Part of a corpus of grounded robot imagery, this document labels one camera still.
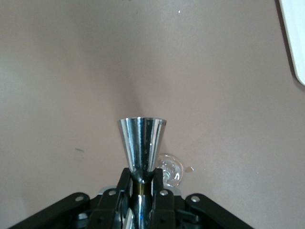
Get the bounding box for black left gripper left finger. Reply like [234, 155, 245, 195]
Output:
[9, 167, 133, 229]

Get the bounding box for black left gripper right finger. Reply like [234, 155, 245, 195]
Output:
[152, 167, 254, 229]

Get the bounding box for steel double jigger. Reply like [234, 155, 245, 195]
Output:
[117, 116, 168, 229]

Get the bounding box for clear stemmed wine glass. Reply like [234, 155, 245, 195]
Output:
[155, 153, 185, 189]

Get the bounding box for brown table mat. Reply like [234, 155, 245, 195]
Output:
[0, 0, 305, 229]

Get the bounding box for cream rabbit print tray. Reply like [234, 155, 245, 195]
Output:
[278, 0, 305, 87]

